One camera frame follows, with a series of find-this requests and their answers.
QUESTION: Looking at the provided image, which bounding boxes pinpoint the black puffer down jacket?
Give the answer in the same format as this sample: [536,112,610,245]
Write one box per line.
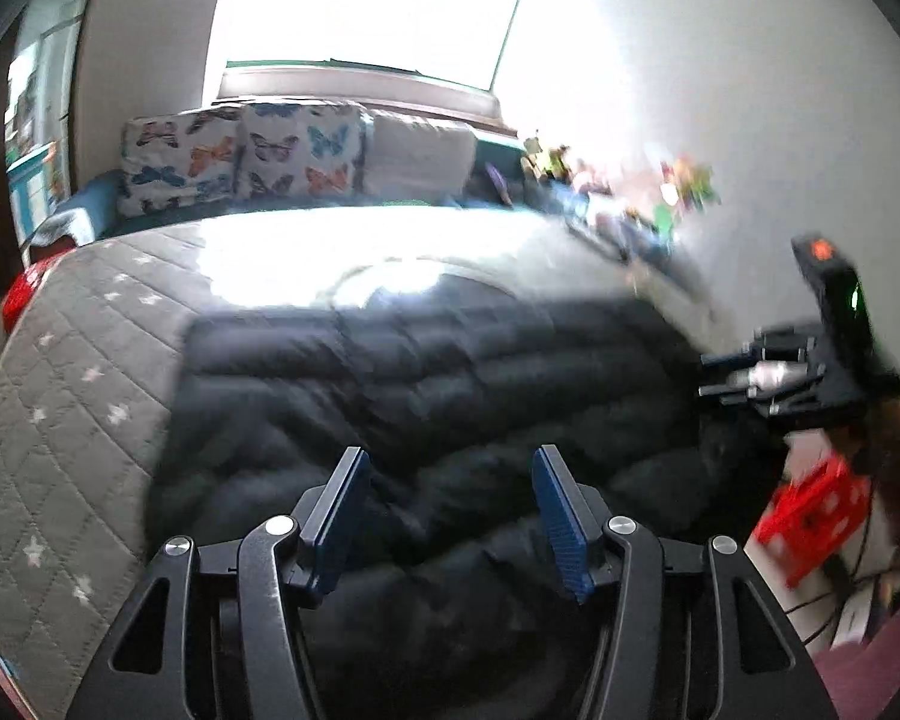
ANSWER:
[142,298,788,718]

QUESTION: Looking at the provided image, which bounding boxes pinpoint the pink sleeved right forearm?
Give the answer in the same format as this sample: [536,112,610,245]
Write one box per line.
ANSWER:
[813,610,900,718]

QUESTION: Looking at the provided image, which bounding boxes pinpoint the red plastic stool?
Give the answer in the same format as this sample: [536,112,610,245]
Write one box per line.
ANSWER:
[1,252,64,335]
[752,454,871,589]

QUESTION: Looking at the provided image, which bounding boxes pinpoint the colourful pinwheel toy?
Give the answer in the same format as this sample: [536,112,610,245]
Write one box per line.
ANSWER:
[652,158,720,238]

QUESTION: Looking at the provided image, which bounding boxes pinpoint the grey star quilted mattress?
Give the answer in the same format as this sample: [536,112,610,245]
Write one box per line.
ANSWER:
[0,205,725,718]

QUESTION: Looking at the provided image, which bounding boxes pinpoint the purple folded umbrella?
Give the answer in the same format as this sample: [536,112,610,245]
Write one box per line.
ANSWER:
[484,163,514,208]

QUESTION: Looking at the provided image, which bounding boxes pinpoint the white plain pillow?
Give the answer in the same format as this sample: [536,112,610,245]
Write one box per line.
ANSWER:
[362,110,478,200]

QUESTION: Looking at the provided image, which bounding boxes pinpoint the blue bed sheet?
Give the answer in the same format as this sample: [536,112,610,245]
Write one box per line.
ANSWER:
[29,169,134,257]

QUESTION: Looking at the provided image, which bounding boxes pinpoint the left butterfly pillow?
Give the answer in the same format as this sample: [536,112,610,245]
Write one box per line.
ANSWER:
[118,106,240,218]

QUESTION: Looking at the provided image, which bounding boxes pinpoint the butterfly pillow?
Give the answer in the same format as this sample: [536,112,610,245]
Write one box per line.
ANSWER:
[118,106,240,218]
[235,101,372,200]

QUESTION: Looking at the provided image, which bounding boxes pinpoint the right butterfly pillow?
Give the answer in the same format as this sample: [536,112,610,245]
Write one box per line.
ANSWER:
[235,101,372,200]

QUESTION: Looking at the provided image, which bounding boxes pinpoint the green framed window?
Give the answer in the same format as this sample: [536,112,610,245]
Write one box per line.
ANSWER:
[208,0,520,91]

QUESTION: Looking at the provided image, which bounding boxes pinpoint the brown door frame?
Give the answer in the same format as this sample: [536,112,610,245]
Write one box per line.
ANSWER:
[0,0,100,295]

